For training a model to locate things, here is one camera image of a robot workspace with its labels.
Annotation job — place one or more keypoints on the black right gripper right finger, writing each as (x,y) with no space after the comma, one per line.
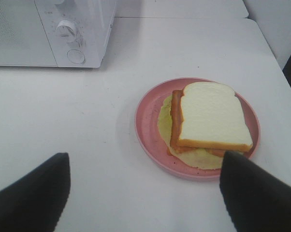
(255,200)

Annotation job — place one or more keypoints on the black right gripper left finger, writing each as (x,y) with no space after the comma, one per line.
(35,202)

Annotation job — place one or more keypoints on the white bread top slice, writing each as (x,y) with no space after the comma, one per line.
(198,90)

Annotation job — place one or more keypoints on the pink round plate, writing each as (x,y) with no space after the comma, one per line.
(146,125)

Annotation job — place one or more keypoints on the round door release button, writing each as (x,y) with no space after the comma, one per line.
(76,56)

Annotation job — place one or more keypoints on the white microwave door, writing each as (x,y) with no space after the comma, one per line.
(23,41)

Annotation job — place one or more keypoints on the white lower timer knob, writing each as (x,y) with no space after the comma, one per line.
(67,30)

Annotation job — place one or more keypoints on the white microwave oven body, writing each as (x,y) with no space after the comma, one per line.
(94,20)

